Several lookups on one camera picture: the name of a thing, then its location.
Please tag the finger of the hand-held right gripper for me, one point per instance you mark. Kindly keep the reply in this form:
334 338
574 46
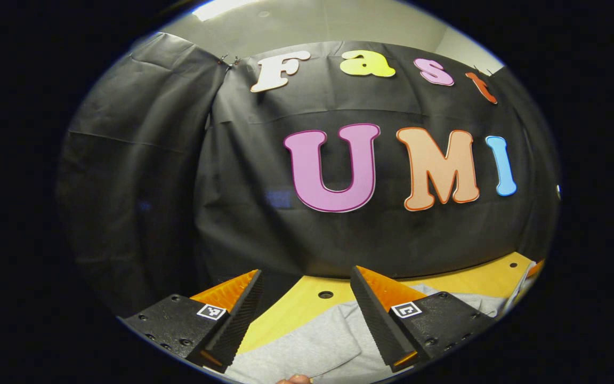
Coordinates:
536 268

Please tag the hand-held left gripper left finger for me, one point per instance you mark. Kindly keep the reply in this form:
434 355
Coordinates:
243 314

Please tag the grey sweatshirt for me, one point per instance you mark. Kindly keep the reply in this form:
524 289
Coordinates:
317 341

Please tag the black backdrop cloth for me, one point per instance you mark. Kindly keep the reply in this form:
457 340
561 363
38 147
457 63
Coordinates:
264 234

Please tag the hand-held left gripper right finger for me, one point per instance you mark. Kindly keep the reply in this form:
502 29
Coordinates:
376 320

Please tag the small metal clip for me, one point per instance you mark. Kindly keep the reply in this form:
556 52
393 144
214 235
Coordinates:
482 69
228 60

